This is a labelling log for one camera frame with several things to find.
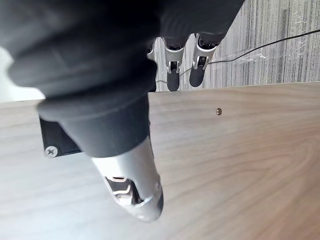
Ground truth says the wooden cabinet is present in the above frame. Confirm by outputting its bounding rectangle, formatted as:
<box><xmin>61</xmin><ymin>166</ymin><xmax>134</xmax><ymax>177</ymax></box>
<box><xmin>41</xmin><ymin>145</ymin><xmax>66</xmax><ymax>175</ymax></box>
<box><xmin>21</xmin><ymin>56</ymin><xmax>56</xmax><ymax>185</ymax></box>
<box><xmin>0</xmin><ymin>81</ymin><xmax>320</xmax><ymax>240</ymax></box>

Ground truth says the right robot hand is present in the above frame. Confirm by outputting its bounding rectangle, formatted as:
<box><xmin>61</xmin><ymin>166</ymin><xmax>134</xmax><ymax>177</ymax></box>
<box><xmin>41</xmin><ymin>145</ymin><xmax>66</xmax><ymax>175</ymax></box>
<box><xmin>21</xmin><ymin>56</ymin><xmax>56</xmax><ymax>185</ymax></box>
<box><xmin>0</xmin><ymin>0</ymin><xmax>246</xmax><ymax>223</ymax></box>

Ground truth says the thin black cable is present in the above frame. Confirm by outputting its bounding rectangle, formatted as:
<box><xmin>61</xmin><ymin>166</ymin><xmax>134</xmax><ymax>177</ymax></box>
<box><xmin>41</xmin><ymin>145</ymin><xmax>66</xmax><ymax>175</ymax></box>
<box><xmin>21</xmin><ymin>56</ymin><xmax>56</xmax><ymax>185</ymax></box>
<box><xmin>155</xmin><ymin>28</ymin><xmax>320</xmax><ymax>85</ymax></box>

